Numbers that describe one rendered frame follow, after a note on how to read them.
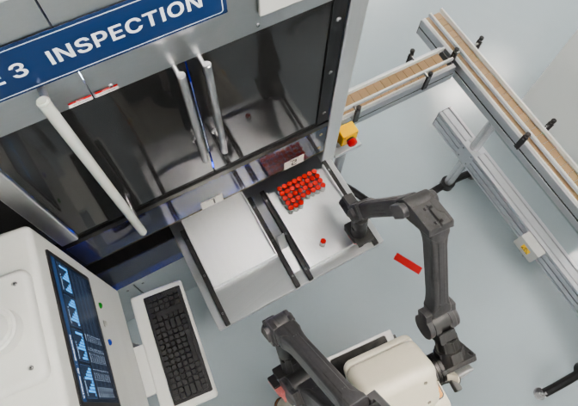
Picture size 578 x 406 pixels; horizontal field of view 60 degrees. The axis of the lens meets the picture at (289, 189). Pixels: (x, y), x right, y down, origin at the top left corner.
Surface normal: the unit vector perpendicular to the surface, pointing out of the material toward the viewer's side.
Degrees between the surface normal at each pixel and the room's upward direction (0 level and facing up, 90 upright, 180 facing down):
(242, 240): 0
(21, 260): 0
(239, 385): 0
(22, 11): 90
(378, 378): 42
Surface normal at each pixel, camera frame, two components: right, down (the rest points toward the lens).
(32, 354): 0.02, -0.40
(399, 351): -0.25, -0.87
